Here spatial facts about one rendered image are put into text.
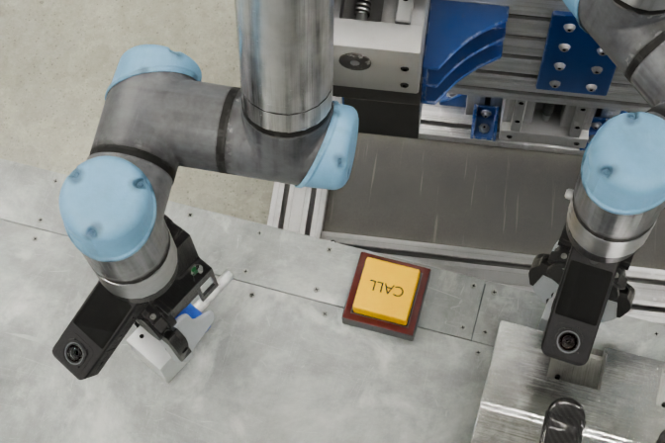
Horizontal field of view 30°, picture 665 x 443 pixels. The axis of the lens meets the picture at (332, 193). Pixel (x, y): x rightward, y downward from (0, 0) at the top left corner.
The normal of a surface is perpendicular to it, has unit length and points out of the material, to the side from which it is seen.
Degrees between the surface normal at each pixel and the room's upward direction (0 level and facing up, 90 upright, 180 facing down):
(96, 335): 31
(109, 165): 0
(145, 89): 4
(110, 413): 0
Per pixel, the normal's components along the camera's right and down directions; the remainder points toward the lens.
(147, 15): -0.04, -0.39
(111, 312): -0.35, 0.05
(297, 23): 0.24, 0.77
